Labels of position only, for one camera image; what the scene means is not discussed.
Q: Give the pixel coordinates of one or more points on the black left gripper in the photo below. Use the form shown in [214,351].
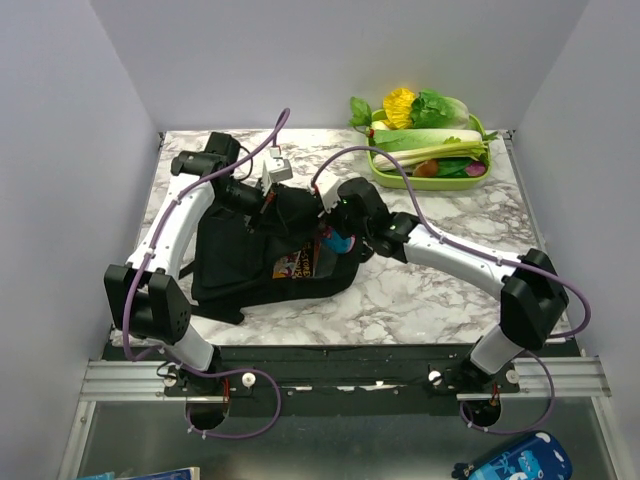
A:
[262,204]

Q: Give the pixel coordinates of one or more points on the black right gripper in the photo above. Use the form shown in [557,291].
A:
[331,217]

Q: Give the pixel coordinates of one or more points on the pink cartoon pencil case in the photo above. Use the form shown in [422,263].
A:
[336,243]

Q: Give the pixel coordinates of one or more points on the black student backpack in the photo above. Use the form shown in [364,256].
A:
[235,255]

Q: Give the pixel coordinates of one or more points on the Roald Dahl Charlie book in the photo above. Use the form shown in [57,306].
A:
[300,264]

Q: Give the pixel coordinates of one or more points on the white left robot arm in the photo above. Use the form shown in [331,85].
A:
[146,303]

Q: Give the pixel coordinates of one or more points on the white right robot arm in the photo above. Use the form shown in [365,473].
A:
[531,299]

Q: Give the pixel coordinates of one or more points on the white-stemmed cabbage stalk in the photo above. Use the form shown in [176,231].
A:
[408,155]

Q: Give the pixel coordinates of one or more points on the green leafy sprig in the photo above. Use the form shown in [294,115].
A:
[361,115]

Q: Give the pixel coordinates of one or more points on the yellow fabric flower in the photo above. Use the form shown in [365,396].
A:
[397,106]

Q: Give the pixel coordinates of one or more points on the green lettuce leaf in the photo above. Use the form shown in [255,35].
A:
[430,109]

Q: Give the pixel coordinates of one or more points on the purple vegetable toy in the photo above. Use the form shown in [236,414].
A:
[476,169]

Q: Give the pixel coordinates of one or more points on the blue shark pencil case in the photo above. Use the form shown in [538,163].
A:
[537,455]

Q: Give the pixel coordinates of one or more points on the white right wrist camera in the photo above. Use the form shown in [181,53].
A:
[326,186]

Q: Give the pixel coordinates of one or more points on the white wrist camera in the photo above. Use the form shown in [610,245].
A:
[326,186]
[275,170]

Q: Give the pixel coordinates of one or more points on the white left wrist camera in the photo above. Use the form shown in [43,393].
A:
[275,170]

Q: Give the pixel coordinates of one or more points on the aluminium mounting rail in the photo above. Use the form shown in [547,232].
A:
[568,377]

